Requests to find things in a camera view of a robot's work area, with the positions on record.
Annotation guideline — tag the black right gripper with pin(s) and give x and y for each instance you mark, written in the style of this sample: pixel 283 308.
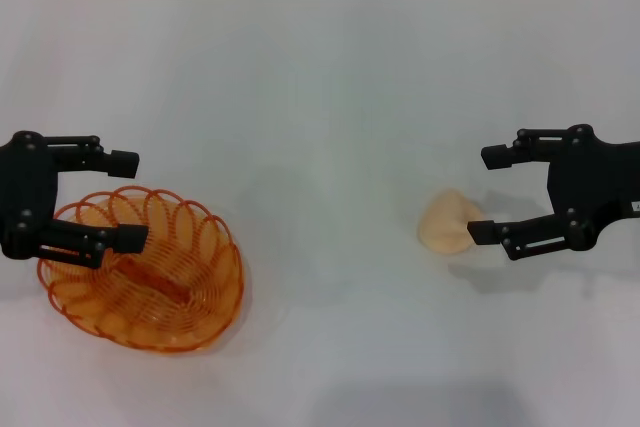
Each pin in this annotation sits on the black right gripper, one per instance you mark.
pixel 595 182

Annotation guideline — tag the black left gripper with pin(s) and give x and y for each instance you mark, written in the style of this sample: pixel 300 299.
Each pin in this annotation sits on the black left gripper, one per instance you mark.
pixel 27 182

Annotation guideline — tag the pale steamed bun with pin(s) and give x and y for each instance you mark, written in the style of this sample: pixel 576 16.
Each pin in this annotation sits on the pale steamed bun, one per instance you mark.
pixel 442 222

